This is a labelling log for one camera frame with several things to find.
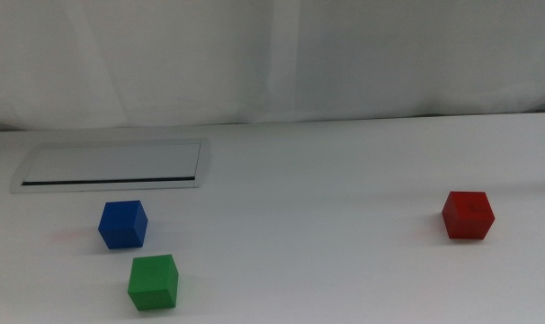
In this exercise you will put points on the red cube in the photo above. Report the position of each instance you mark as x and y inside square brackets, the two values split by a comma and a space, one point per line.
[468, 216]

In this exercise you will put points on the white backdrop sheet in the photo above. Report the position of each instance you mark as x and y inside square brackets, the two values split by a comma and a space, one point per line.
[254, 54]

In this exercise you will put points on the green cube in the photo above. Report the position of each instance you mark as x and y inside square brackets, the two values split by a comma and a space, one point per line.
[152, 283]

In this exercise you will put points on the blue cube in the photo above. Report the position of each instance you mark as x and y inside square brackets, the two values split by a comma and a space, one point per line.
[122, 225]

